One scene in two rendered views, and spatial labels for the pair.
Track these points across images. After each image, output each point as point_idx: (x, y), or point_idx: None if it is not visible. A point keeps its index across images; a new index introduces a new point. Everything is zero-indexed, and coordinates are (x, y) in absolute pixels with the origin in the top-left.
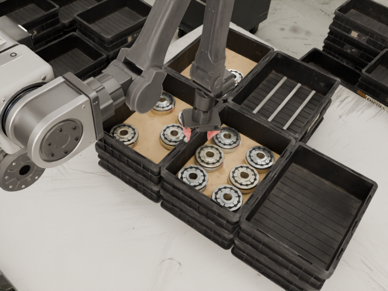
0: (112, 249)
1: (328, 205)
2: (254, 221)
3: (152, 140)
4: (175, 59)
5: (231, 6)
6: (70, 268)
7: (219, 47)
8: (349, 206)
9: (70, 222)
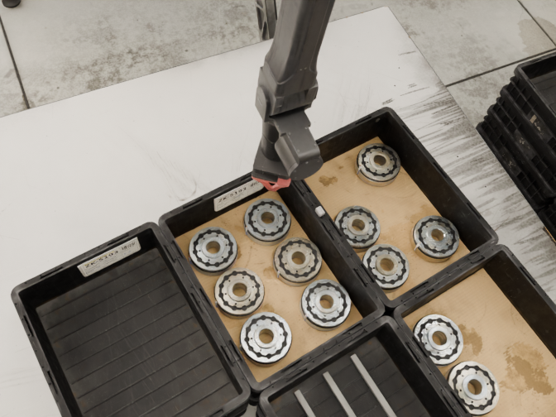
0: (236, 138)
1: (135, 410)
2: (166, 278)
3: (363, 202)
4: (521, 273)
5: (296, 4)
6: (232, 96)
7: (276, 47)
8: None
9: None
